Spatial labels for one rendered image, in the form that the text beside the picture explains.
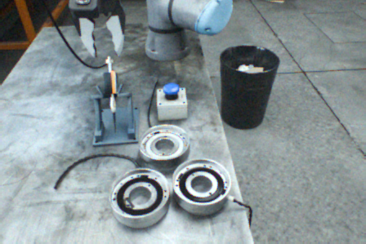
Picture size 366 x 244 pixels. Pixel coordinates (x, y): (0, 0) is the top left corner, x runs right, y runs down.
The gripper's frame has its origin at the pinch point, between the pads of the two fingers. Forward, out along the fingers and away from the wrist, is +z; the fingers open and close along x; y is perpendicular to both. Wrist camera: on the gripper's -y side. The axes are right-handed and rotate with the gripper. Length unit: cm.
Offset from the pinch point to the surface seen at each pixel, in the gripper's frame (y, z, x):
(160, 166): -18.1, 16.1, -9.8
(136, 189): -23.2, 16.0, -5.4
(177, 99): 0.4, 13.6, -14.7
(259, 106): 80, 80, -67
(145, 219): -30.2, 15.0, -7.1
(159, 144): -11.3, 16.7, -9.9
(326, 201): 25, 98, -86
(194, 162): -19.0, 14.8, -16.3
